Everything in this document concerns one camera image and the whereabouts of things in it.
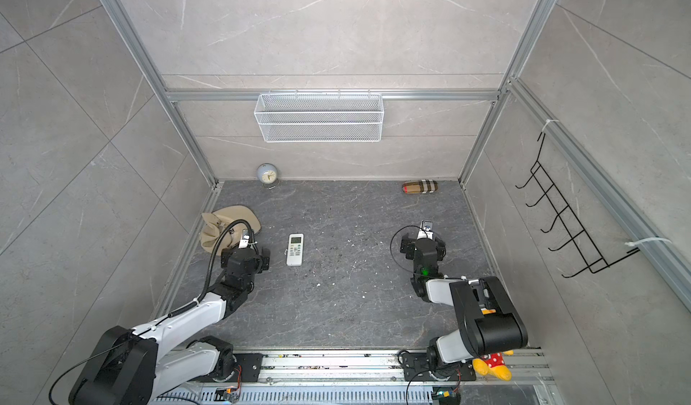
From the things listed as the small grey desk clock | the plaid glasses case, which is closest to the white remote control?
the small grey desk clock

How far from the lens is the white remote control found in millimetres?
955

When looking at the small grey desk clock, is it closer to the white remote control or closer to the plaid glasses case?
the white remote control
